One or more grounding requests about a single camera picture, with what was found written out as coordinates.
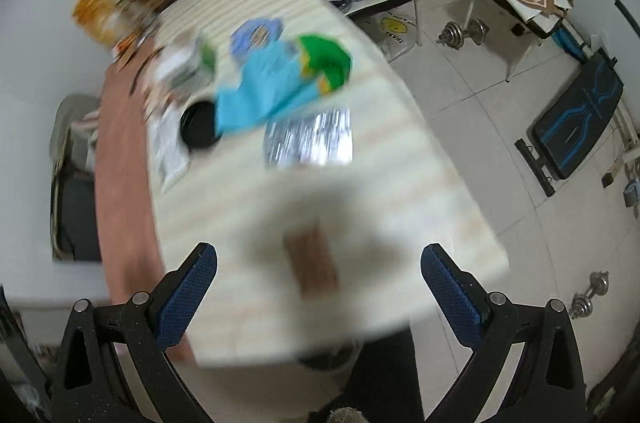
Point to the black round lid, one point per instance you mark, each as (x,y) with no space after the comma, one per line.
(197,128)

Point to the silver foil packet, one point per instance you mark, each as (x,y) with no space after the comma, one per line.
(310,138)

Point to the dark grey cushion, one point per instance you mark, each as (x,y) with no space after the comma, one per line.
(75,218)

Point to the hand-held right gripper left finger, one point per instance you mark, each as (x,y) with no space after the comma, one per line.
(187,298)

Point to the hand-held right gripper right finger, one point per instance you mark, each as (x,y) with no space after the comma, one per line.
(452,298)

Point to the brown rectangular card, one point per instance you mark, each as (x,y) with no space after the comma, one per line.
(312,263)

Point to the black and blue weight bench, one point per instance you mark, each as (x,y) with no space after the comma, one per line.
(575,123)

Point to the light blue cloth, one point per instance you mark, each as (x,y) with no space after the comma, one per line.
(255,98)

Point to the printed paper leaflet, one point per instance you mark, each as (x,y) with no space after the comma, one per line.
(167,153)

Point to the round blue printed packet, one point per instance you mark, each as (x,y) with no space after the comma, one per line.
(252,35)

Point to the clear plastic bag yellow face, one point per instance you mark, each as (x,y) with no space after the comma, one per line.
(397,33)

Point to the cream striped table mat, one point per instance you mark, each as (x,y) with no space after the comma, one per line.
(240,203)

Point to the grey chair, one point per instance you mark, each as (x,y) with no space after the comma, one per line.
(75,118)

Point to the white and green carton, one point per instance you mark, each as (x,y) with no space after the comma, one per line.
(187,65)

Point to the orange snack bag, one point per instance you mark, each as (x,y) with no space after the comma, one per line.
(97,15)

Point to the chrome dumbbell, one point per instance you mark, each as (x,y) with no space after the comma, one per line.
(590,295)
(462,33)

